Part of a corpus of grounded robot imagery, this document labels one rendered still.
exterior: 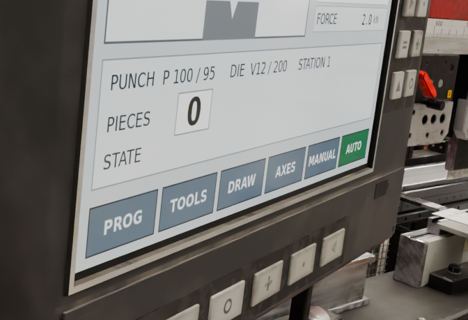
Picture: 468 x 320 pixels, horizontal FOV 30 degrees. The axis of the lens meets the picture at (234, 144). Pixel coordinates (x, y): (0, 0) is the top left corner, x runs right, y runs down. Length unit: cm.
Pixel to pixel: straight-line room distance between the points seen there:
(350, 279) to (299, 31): 109
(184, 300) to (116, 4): 17
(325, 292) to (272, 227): 101
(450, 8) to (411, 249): 48
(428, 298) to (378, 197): 104
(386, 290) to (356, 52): 116
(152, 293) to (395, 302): 127
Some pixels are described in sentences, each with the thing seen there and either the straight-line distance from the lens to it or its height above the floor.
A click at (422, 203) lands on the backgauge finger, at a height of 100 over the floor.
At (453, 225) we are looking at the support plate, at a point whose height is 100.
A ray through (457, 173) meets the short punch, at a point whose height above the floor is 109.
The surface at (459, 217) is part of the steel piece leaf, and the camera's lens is 185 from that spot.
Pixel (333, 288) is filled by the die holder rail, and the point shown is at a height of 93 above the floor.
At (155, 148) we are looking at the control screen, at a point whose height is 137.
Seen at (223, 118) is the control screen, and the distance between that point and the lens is 46.
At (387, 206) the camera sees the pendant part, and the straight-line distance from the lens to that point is 73.
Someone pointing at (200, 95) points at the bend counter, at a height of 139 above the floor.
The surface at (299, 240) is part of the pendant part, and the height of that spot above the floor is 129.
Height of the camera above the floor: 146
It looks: 12 degrees down
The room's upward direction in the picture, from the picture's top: 7 degrees clockwise
